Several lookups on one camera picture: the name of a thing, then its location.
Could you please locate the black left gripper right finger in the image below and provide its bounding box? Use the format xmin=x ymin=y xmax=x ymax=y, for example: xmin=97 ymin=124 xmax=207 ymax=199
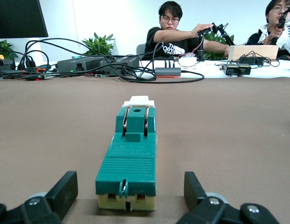
xmin=176 ymin=171 xmax=283 ymax=224

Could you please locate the light wooden block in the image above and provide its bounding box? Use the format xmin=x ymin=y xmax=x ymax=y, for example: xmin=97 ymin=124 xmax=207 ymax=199
xmin=228 ymin=45 xmax=279 ymax=62

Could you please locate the white electronics board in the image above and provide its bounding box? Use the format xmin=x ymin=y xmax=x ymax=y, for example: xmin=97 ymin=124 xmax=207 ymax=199
xmin=178 ymin=56 xmax=198 ymax=68

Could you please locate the person in white jacket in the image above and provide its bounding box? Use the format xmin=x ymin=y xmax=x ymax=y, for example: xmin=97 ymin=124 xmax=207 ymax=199
xmin=246 ymin=0 xmax=290 ymax=59

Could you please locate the person in black t-shirt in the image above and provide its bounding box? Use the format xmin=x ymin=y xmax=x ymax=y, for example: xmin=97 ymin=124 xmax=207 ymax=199
xmin=141 ymin=1 xmax=231 ymax=62

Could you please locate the grey usb hub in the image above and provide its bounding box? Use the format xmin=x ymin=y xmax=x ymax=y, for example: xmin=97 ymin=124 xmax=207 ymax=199
xmin=155 ymin=67 xmax=182 ymax=77

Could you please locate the grey chair back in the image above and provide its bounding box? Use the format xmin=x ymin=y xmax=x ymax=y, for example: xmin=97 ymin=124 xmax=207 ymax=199
xmin=136 ymin=43 xmax=147 ymax=61

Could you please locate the green potted plant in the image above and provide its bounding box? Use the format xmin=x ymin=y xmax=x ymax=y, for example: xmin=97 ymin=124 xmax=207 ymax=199
xmin=203 ymin=31 xmax=236 ymax=61
xmin=0 ymin=39 xmax=19 ymax=62
xmin=82 ymin=32 xmax=115 ymax=56

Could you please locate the green terminal block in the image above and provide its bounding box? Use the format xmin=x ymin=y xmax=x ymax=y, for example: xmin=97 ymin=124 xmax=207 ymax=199
xmin=95 ymin=95 xmax=157 ymax=212

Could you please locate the black computer monitor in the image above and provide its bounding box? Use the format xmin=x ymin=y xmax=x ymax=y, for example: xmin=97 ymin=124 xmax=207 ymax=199
xmin=0 ymin=0 xmax=49 ymax=39

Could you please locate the brown paper table cover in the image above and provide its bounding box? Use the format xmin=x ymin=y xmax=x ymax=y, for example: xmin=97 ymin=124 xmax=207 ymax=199
xmin=0 ymin=76 xmax=290 ymax=224

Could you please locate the long black cable loop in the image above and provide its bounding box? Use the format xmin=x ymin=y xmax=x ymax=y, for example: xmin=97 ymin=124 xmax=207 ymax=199
xmin=117 ymin=41 xmax=205 ymax=84

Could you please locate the black desk cable bundle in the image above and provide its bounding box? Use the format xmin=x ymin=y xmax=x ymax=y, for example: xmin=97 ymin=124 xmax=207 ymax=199
xmin=0 ymin=39 xmax=63 ymax=82

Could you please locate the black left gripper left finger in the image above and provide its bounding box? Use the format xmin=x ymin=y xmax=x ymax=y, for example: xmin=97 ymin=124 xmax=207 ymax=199
xmin=0 ymin=171 xmax=79 ymax=224

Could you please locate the flat black device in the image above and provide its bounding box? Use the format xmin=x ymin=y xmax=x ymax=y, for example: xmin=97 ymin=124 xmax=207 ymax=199
xmin=238 ymin=56 xmax=267 ymax=66

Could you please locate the small black adapter box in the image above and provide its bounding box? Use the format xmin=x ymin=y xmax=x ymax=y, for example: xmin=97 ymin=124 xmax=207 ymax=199
xmin=223 ymin=63 xmax=240 ymax=76
xmin=238 ymin=63 xmax=252 ymax=76

